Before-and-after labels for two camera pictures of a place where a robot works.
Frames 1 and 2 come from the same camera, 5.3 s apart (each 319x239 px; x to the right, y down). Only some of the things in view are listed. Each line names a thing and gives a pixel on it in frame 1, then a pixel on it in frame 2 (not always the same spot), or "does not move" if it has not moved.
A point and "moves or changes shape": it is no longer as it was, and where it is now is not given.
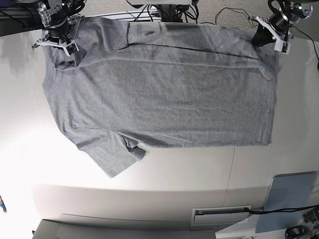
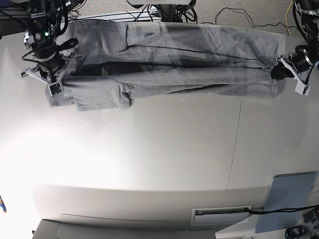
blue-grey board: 286,191 does not move
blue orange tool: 2,205 does not move
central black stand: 168,13 does not move
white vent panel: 220,215 does not move
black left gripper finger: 262,37 → 279,71
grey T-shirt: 136,84 moves or changes shape
